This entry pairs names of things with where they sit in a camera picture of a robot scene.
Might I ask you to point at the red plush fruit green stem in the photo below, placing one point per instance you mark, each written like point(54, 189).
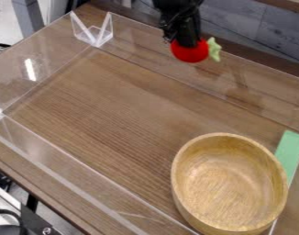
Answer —
point(206, 49)

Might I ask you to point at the wooden bowl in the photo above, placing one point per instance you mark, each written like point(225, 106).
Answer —
point(230, 187)

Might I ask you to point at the black metal bracket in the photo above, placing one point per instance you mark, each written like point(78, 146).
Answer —
point(35, 224)

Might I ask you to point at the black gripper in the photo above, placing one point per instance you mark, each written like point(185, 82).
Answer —
point(179, 20)

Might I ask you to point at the green tape strip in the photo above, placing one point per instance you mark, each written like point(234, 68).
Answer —
point(288, 153)

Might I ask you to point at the clear acrylic enclosure wall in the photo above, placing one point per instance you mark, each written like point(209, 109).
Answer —
point(98, 108)

